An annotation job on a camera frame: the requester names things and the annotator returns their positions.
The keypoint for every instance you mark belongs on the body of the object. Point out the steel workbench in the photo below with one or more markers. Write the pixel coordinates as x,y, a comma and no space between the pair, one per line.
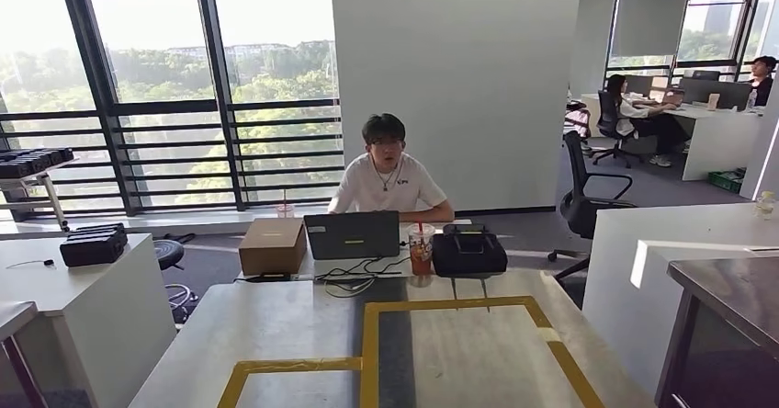
274,332

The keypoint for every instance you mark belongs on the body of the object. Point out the person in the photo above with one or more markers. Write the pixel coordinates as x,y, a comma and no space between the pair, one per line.
627,113
389,189
762,85

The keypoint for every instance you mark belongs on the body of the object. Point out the dark grey laptop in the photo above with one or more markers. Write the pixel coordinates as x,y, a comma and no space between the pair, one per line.
353,235

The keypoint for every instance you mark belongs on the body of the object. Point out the iced tea cup red straw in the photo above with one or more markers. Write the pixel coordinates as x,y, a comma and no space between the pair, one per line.
421,259

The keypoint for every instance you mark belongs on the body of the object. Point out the black carry bag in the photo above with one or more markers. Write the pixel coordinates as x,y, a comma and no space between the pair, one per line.
468,256

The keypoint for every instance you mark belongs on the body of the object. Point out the clear cup with straw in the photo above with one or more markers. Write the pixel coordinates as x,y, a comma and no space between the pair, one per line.
285,211

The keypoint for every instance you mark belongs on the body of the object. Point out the brown cardboard box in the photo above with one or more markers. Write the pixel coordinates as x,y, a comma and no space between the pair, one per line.
271,250

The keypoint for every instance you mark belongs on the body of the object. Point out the black office chair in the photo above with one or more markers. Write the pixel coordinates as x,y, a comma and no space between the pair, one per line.
578,210
608,116

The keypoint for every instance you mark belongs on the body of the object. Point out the black window railing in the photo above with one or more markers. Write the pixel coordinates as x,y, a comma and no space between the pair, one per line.
182,106

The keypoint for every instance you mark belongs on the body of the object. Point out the black round stool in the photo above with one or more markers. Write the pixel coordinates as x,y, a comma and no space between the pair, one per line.
167,250

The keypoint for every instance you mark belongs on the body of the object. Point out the white counter block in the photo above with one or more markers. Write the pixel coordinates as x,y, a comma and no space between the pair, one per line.
615,308

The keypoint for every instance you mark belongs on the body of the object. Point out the black equipment case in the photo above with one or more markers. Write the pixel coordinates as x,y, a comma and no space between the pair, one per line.
91,250

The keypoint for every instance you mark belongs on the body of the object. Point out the wide grey roller blind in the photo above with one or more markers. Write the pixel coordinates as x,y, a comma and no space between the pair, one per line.
651,9

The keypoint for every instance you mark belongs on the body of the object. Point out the white office desk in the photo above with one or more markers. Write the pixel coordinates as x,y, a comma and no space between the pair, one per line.
718,143

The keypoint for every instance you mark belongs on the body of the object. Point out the small dark monitor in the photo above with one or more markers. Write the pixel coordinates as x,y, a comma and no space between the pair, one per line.
706,75

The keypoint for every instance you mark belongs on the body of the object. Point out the green plastic crate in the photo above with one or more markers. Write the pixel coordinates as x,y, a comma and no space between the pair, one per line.
725,182

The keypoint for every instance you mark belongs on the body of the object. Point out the large dark monitor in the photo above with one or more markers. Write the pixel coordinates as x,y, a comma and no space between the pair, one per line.
715,93

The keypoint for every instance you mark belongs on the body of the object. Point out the steel table with tape marking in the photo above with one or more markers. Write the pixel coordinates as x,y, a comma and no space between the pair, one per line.
724,283

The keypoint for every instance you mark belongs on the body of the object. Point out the black battery charging dock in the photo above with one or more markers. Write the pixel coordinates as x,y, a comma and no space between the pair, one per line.
30,163

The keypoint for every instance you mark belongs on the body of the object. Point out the white metal stand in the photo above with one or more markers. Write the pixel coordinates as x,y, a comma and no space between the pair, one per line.
24,181

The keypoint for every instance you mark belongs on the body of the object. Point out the clear plastic bottle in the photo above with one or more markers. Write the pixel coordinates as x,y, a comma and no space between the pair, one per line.
765,205

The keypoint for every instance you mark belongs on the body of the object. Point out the steel side table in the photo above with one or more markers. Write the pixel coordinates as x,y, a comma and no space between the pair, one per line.
12,317

